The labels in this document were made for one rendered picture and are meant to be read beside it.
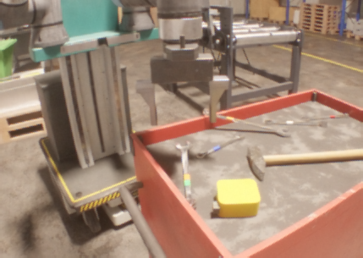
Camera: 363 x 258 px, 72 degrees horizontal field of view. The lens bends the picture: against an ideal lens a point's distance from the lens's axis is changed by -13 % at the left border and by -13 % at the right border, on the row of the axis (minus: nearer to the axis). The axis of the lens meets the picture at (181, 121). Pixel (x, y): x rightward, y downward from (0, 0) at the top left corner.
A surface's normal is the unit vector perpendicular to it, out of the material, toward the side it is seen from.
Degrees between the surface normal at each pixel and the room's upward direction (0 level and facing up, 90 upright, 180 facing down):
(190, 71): 90
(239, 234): 0
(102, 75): 90
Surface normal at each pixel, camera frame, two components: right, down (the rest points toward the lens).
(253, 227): -0.04, -0.90
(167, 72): 0.04, 0.43
